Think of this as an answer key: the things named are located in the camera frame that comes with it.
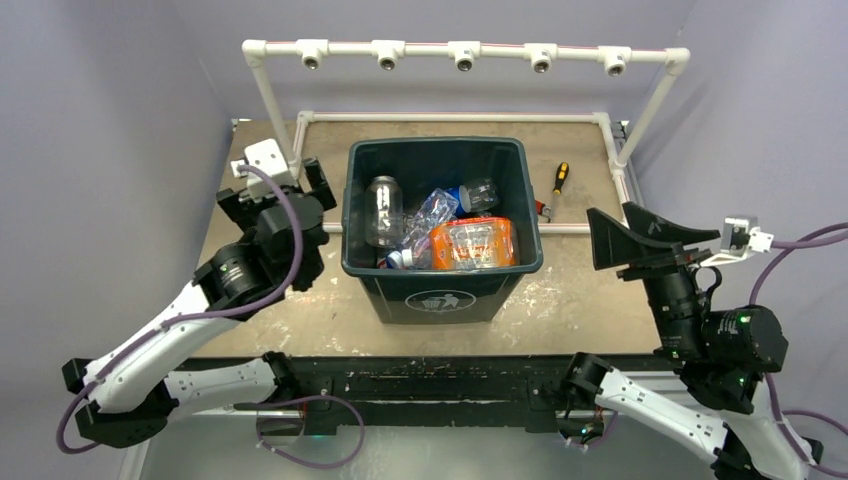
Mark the clear crushed bottle back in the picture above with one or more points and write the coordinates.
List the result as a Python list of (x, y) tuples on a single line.
[(414, 252)]

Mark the yellow black screwdriver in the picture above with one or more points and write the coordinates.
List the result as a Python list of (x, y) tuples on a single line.
[(561, 174)]

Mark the dark green plastic bin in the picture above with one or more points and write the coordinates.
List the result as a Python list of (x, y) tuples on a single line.
[(419, 165)]

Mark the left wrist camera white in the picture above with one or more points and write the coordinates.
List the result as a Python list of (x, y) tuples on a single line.
[(268, 157)]

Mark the clear crushed bottle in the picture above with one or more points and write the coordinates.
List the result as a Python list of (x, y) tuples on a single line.
[(384, 215), (414, 252)]

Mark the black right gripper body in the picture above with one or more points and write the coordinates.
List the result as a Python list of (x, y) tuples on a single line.
[(675, 307)]

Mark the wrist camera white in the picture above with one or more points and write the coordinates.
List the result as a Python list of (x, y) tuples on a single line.
[(741, 238), (268, 157)]

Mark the black table front rail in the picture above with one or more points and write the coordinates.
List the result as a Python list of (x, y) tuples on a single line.
[(517, 391)]

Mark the white PVC pipe frame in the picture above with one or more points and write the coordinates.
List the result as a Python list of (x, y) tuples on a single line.
[(464, 54)]

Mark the clear Pepsi bottle blue cap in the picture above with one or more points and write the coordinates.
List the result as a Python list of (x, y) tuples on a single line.
[(475, 196)]

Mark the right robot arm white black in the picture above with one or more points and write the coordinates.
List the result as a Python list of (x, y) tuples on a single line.
[(724, 358)]

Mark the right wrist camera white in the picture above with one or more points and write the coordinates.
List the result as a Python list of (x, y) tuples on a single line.
[(741, 238)]

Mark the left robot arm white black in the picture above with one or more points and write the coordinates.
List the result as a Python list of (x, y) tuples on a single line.
[(129, 395)]

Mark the orange label bottle corner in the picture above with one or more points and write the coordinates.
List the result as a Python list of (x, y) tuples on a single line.
[(474, 244)]

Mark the clear crushed bottle front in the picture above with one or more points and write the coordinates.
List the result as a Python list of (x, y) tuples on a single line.
[(384, 215)]

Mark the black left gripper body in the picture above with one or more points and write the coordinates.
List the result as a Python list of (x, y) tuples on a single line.
[(244, 210)]

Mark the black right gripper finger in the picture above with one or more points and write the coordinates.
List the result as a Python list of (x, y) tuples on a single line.
[(613, 244), (654, 227)]

